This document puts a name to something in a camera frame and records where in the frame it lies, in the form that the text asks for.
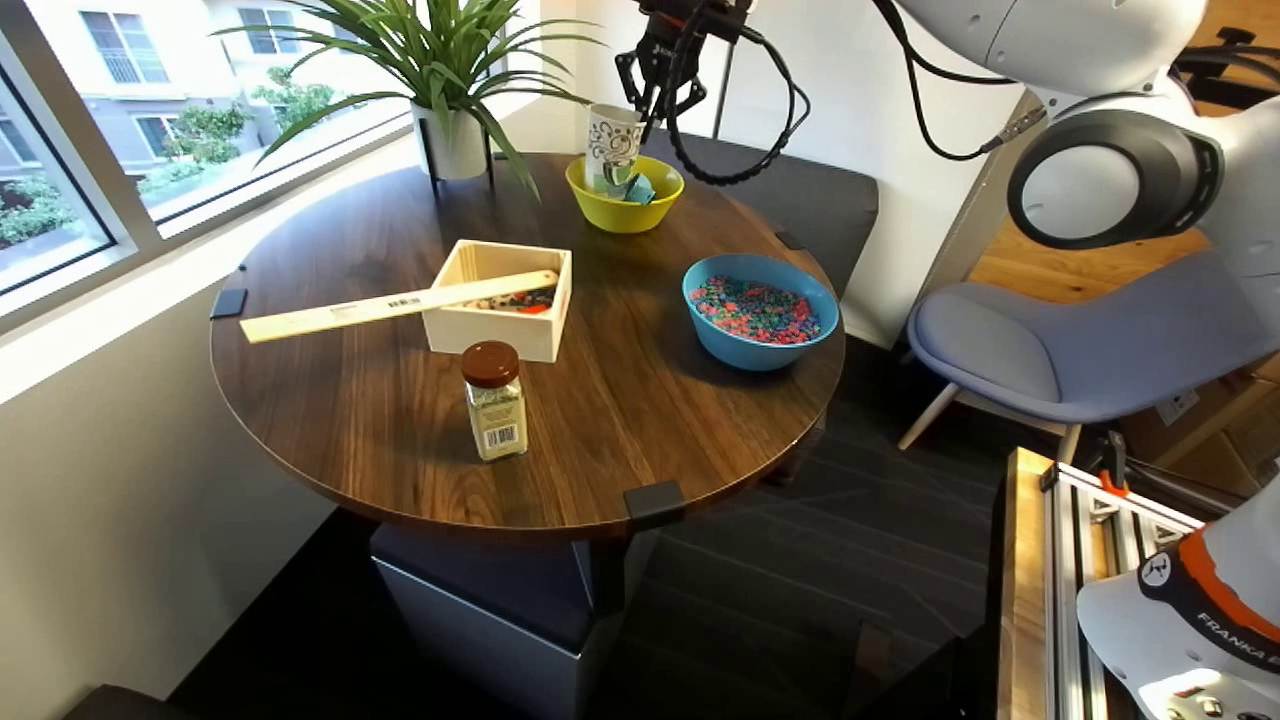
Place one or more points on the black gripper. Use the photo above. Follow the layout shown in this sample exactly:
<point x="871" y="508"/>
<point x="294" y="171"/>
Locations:
<point x="661" y="71"/>

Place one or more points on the patterned white paper cup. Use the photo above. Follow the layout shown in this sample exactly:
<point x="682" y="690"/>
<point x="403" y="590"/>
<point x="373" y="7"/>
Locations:
<point x="611" y="149"/>

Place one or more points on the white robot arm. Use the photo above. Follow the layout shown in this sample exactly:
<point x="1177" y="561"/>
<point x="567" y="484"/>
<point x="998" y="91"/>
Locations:
<point x="1057" y="117"/>

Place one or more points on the yellow bowl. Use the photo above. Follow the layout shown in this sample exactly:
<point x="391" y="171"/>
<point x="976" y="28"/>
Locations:
<point x="620" y="215"/>

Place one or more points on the blue bowl of beads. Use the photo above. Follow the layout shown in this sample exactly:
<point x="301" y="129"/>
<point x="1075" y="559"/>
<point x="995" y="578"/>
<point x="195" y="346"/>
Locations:
<point x="756" y="312"/>

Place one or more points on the teal plastic scoop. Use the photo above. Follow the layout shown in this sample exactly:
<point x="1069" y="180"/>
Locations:
<point x="633" y="191"/>

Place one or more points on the potted green plant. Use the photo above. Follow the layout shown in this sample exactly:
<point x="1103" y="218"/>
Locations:
<point x="445" y="63"/>

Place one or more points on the white wooden box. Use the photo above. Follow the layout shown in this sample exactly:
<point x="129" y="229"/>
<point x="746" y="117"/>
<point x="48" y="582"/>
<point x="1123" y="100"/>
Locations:
<point x="529" y="320"/>

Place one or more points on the round wooden table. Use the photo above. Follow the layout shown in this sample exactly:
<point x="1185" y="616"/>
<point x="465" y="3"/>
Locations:
<point x="628" y="421"/>

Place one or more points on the spice jar brown lid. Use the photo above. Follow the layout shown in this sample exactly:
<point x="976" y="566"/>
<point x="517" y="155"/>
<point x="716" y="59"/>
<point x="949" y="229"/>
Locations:
<point x="492" y="401"/>

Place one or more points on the grey-blue chair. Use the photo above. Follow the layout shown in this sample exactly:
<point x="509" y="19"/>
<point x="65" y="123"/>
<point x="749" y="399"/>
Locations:
<point x="1075" y="367"/>

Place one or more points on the grey storage box under table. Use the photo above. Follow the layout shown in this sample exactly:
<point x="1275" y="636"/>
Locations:
<point x="529" y="621"/>

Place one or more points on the aluminium frame rail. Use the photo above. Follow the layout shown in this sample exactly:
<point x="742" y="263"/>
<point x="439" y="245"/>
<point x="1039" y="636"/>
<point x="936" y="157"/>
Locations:
<point x="1057" y="535"/>

